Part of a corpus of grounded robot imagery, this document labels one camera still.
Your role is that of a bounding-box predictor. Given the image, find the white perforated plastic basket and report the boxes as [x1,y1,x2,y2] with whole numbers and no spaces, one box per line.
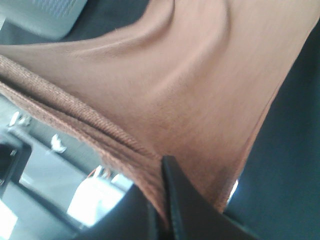
[0,0,87,40]

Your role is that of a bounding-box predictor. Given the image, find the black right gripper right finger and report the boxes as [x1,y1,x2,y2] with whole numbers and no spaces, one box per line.
[161,156,258,240]

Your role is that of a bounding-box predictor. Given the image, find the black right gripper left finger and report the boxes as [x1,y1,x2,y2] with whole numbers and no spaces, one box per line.
[75,185,170,240]

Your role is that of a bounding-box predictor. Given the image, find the brown towel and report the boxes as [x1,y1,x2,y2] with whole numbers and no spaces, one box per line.
[0,0,320,224]

